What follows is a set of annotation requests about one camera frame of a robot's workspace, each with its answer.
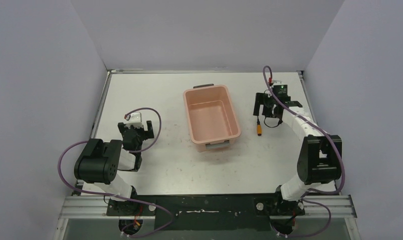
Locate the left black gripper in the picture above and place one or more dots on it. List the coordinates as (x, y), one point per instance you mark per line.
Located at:
(143, 131)

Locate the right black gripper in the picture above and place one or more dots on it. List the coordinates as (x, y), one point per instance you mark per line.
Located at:
(263, 99)

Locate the orange black screwdriver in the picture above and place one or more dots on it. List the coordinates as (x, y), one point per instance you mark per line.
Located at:
(258, 128)

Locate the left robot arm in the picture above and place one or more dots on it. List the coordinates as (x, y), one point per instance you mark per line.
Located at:
(100, 162)

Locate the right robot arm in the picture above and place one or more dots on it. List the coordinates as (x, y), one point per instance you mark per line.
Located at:
(318, 161)

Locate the pink plastic bin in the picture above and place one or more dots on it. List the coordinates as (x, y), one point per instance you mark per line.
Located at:
(212, 121)

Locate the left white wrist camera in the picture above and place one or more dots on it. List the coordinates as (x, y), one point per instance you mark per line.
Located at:
(134, 119)

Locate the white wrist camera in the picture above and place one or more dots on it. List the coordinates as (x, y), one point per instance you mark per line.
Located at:
(134, 119)
(273, 82)

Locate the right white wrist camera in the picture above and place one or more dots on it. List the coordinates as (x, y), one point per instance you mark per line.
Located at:
(273, 82)

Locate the aluminium front rail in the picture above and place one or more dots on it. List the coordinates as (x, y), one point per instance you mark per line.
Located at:
(95, 207)

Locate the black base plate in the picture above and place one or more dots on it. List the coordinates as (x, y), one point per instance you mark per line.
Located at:
(214, 212)

